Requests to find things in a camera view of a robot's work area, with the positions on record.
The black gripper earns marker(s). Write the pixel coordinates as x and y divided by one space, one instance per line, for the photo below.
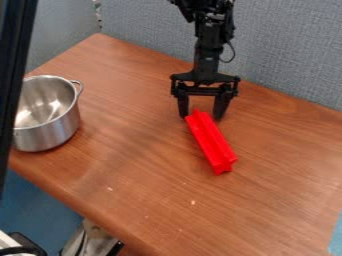
221 86

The red star-shaped block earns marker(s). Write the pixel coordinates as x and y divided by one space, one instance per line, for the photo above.
212 141

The black vertical foreground post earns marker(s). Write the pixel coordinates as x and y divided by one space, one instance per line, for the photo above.
18 15

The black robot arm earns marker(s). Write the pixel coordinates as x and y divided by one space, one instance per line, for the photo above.
213 16

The stainless steel pot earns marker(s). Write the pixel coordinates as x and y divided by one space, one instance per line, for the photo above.
49 117

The metal table leg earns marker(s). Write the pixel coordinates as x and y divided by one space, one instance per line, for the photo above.
91 241

